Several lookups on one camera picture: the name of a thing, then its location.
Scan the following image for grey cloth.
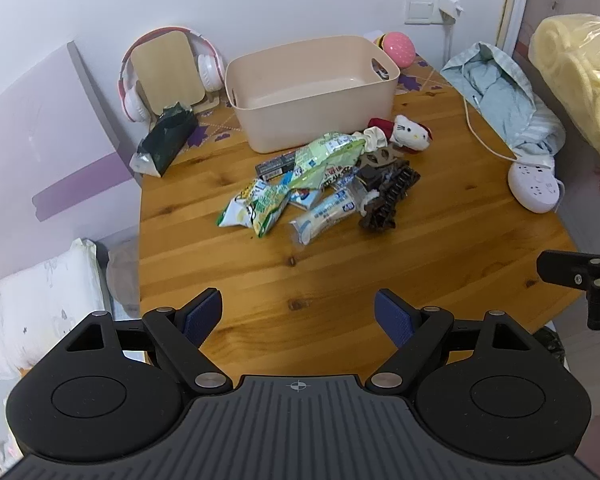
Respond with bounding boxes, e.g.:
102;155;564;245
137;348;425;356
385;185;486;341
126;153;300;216
105;240;141;321

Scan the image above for white cloth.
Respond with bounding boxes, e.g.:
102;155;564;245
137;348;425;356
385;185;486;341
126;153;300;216
364;127;393;153

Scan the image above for beige plastic storage basket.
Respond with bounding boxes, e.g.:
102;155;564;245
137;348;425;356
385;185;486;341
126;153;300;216
224;35;401;155

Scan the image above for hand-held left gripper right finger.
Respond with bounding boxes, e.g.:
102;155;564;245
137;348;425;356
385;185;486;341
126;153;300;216
365;288;531;391

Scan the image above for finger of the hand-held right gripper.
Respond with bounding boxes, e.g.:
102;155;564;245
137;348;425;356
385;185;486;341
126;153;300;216
536;249;600;331

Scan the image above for grey blue clothing bundle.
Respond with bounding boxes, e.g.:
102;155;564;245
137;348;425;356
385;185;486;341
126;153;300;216
440;42;566;161

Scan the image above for white red printed packet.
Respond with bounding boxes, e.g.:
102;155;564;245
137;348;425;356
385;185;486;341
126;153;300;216
320;162;358;192

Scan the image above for white charger plug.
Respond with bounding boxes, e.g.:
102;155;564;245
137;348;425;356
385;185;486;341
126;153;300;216
437;0;465;66

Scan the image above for light wooden board stand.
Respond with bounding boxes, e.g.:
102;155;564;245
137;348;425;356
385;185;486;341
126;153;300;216
130;30;221;112

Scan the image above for white pillow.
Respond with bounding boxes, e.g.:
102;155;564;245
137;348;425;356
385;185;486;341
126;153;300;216
0;239;106;381

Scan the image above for long white blue packet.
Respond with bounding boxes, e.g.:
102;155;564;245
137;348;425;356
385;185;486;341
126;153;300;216
289;191;358;247

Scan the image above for white power cable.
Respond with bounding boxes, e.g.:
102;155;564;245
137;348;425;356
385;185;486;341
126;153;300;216
462;95;556;168

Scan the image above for blue white tissue pack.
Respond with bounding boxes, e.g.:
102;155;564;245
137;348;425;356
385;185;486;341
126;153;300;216
287;187;326;211

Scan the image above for wooden desktop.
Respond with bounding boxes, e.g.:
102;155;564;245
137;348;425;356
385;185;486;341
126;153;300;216
130;52;581;366

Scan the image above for dark green tissue packet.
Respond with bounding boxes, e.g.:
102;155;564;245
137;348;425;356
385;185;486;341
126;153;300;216
130;102;201;178

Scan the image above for white round power strip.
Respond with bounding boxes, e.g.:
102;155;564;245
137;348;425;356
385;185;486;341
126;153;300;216
508;159;563;213

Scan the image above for white wall switch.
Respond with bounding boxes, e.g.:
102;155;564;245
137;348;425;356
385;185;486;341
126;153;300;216
405;0;438;25

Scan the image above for green yellow snack bag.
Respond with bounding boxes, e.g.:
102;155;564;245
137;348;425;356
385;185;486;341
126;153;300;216
216;178;293;238

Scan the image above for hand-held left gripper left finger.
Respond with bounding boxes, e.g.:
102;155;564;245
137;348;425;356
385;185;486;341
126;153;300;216
65;287;233;396

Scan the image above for pink white headphones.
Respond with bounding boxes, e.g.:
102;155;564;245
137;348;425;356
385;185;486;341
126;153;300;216
117;25;227;123

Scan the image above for yellow blanket in plastic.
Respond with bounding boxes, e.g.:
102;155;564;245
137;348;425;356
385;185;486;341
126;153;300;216
529;12;600;186

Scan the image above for white cat plush toy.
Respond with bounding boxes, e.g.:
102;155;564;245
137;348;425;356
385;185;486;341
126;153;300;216
370;114;436;153

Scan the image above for cream door frame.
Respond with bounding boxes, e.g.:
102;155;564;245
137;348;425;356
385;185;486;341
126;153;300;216
495;0;531;53

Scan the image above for pink ball toy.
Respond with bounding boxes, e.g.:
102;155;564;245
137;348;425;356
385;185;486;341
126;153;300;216
380;31;417;70

